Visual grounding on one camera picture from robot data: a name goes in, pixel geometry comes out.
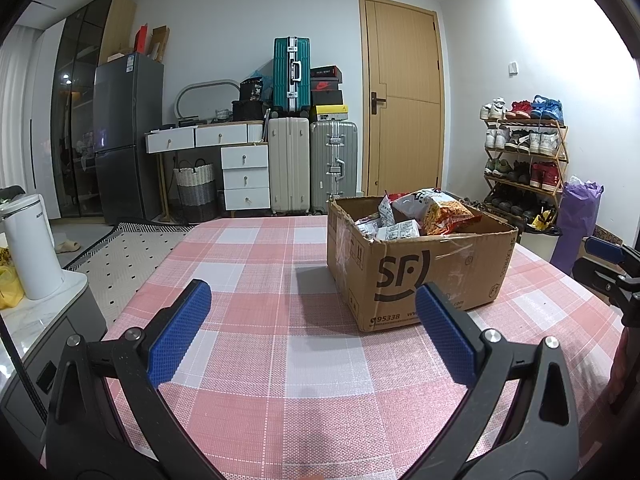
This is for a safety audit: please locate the white red-trimmed noodle snack packet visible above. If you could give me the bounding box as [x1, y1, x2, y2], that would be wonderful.
[392, 188, 484, 237]

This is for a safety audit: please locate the grey marble-top side cabinet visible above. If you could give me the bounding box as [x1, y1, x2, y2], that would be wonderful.
[0, 269, 109, 462]

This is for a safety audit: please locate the white dotted rug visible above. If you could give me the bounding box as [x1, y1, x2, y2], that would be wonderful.
[62, 217, 202, 322]

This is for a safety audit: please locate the black cable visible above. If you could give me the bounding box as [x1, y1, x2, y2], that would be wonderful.
[0, 312, 49, 427]

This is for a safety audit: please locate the open brown carton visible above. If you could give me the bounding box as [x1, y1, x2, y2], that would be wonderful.
[582, 227, 624, 248]

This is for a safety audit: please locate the flat brown cardboard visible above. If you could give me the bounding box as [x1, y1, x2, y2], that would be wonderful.
[149, 25, 170, 64]

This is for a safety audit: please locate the woven laundry basket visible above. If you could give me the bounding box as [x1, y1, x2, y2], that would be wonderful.
[172, 158, 217, 209]

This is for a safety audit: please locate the white desk with drawers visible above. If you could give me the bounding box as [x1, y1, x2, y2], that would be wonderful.
[144, 121, 271, 222]

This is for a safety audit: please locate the black storage box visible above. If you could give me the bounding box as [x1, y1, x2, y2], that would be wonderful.
[231, 100, 271, 122]

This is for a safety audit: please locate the silver suitcase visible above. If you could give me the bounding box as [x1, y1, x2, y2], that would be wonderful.
[308, 120, 359, 214]

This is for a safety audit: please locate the purple bag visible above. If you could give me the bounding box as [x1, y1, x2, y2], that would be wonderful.
[549, 175, 605, 274]

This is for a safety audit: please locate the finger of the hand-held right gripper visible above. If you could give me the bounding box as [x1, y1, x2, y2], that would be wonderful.
[573, 257, 640, 307]
[585, 235, 640, 266]

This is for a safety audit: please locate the white cylindrical appliance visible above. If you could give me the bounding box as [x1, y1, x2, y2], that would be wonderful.
[0, 193, 66, 302]

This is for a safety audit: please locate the dark glass cabinet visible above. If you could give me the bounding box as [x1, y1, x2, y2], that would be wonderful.
[49, 0, 114, 219]

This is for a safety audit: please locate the oval mirror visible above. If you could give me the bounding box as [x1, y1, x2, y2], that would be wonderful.
[174, 78, 241, 121]

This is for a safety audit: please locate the white trash bin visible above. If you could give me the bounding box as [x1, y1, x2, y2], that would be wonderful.
[519, 212, 564, 264]

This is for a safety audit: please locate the wooden door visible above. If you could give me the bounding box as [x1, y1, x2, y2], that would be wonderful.
[358, 0, 445, 199]

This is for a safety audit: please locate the large white orange-edged snack packet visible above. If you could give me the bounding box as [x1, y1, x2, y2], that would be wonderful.
[354, 214, 383, 241]

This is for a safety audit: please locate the black printed paper bag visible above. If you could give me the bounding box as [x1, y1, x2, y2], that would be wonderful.
[238, 77, 265, 103]

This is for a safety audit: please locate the yellow plastic bag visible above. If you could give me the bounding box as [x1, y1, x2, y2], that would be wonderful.
[0, 247, 25, 312]

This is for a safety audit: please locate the cream suitcase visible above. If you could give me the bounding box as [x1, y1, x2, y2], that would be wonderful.
[267, 116, 312, 214]

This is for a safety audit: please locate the wooden shoe rack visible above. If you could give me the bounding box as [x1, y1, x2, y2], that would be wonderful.
[479, 117, 571, 222]

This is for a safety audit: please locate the blue plastic bag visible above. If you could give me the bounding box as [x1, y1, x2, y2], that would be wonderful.
[247, 67, 275, 111]

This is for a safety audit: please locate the teal suitcase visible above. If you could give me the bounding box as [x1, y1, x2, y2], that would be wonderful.
[272, 36, 312, 114]

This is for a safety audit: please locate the grey refrigerator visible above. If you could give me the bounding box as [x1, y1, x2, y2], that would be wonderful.
[92, 51, 165, 227]

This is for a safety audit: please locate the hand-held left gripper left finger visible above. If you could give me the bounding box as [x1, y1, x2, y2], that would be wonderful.
[44, 278, 227, 480]

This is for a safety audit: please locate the small white snack packet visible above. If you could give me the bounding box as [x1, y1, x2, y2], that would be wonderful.
[377, 220, 422, 242]

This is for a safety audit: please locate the white curtain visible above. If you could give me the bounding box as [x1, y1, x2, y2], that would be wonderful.
[0, 24, 66, 222]

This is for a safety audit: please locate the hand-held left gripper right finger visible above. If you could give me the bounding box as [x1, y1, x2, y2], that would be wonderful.
[402, 282, 583, 480]

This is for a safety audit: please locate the pink plaid cloth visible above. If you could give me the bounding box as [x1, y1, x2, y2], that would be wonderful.
[42, 215, 631, 480]

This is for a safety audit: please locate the brown cardboard box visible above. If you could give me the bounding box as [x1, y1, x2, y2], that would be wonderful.
[326, 195, 520, 334]

